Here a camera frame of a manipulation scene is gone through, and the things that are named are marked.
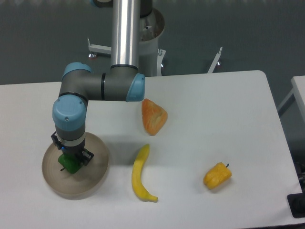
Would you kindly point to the yellow banana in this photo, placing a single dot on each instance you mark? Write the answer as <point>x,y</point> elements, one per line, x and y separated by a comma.
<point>139,189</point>

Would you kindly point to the yellow bell pepper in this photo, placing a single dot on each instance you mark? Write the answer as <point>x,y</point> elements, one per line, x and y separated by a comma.
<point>217,175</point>

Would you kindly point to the black device at edge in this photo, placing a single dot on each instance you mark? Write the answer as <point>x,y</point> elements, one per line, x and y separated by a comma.
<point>297,205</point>

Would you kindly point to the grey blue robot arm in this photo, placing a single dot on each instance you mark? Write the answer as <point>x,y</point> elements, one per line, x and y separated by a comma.
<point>79,85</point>

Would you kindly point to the green bell pepper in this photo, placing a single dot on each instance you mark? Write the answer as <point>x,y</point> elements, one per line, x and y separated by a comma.
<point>70,163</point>

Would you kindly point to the white side table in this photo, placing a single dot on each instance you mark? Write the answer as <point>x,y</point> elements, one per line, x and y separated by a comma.
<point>296,94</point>

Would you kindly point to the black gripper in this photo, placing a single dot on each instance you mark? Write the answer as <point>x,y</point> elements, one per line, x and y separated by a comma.
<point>81,153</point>

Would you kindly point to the orange bell pepper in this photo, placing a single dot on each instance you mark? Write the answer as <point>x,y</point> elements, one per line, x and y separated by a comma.
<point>154,117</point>

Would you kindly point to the beige round plate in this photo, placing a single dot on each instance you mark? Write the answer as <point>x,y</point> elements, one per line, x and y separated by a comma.
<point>85,181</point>

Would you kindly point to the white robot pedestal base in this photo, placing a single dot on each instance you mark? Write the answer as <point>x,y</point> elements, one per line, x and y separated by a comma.
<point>151,47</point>

